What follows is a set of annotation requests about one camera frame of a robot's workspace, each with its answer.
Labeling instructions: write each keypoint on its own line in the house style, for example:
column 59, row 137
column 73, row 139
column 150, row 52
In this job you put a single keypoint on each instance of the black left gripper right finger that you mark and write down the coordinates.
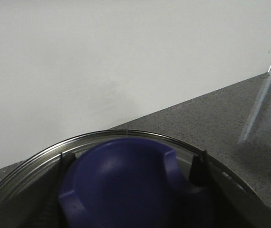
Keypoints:
column 198, row 172

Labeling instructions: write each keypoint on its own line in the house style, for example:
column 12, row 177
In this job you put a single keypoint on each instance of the glass lid with blue knob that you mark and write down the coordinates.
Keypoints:
column 122, row 179

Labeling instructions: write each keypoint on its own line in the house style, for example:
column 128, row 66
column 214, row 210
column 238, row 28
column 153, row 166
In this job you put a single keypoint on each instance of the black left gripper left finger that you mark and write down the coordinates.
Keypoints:
column 56, row 217

